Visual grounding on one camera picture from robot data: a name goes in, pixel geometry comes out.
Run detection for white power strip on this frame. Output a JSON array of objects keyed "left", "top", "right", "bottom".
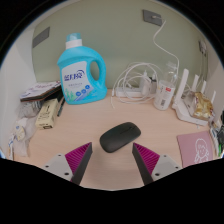
[{"left": 114, "top": 87, "right": 158, "bottom": 99}]

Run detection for grey wall socket plate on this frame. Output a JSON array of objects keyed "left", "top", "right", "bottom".
[{"left": 142, "top": 9, "right": 164, "bottom": 27}]

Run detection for white wall socket cable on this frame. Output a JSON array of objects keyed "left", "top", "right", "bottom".
[{"left": 152, "top": 15, "right": 181, "bottom": 81}]

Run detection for clear plastic bags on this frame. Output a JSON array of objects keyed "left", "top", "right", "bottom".
[{"left": 6, "top": 99, "right": 41, "bottom": 159}]

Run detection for blue detergent bottle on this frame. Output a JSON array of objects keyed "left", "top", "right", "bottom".
[{"left": 56, "top": 32, "right": 108, "bottom": 106}]

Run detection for white wall charger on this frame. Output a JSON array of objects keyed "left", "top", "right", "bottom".
[{"left": 198, "top": 39, "right": 208, "bottom": 54}]

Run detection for pink printed mouse pad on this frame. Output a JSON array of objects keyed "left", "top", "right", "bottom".
[{"left": 176, "top": 130, "right": 215, "bottom": 169}]

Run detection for clear bottle with white label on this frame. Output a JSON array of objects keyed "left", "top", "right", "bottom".
[{"left": 153, "top": 61, "right": 178, "bottom": 111}]

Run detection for white router with antennas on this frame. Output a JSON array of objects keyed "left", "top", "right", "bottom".
[{"left": 171, "top": 68, "right": 219, "bottom": 127}]

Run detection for grey blank wall plate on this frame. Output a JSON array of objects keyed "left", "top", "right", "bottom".
[{"left": 31, "top": 26, "right": 51, "bottom": 49}]

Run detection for black computer mouse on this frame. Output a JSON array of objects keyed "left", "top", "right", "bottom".
[{"left": 99, "top": 121, "right": 142, "bottom": 154}]

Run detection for white desk shelf unit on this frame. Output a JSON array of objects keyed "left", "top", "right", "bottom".
[{"left": 0, "top": 23, "right": 38, "bottom": 158}]

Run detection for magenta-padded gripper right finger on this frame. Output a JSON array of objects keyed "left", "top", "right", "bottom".
[{"left": 131, "top": 142, "right": 183, "bottom": 186}]

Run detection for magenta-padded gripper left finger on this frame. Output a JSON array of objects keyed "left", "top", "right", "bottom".
[{"left": 42, "top": 141, "right": 94, "bottom": 186}]

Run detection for stack of books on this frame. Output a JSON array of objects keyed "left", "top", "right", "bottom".
[{"left": 19, "top": 80, "right": 64, "bottom": 103}]

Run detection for yellow cardboard box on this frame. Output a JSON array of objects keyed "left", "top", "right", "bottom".
[{"left": 34, "top": 98, "right": 60, "bottom": 131}]

